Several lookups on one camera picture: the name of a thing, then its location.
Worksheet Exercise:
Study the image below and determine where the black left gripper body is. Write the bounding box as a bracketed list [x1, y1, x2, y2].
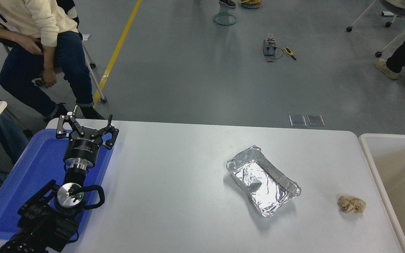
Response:
[63, 135, 102, 166]

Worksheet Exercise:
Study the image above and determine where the green cable coil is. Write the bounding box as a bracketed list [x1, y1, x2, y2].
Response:
[212, 11, 240, 26]

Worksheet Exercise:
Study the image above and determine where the yellow multicoloured cable coil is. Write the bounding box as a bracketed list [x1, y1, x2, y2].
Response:
[239, 0, 262, 9]

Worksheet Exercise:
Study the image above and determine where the person's hand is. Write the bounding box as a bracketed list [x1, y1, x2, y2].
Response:
[22, 35, 43, 55]
[41, 67, 58, 89]

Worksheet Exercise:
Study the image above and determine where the blue plastic tray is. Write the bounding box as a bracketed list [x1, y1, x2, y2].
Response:
[0, 128, 114, 241]

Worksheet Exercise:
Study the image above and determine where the black jacket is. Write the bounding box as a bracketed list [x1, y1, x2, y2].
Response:
[57, 0, 81, 28]

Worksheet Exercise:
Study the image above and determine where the crinkled foil tray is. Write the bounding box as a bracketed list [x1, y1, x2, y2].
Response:
[226, 145, 301, 218]

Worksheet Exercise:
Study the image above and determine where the small grey device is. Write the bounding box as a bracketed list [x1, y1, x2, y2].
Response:
[263, 33, 277, 56]

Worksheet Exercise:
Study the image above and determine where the clear floor plate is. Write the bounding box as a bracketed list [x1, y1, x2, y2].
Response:
[307, 115, 325, 127]
[289, 115, 307, 127]

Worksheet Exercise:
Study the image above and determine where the crumpled tan paper ball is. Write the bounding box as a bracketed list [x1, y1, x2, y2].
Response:
[337, 196, 367, 214]

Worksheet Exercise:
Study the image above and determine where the large pale bin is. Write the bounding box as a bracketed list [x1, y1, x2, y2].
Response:
[359, 134, 405, 253]

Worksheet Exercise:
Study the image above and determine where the white base wheeled chair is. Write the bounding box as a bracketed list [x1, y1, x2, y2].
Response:
[346, 0, 405, 58]

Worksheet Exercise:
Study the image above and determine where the thin red black wire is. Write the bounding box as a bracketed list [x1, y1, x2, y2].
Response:
[262, 46, 284, 63]

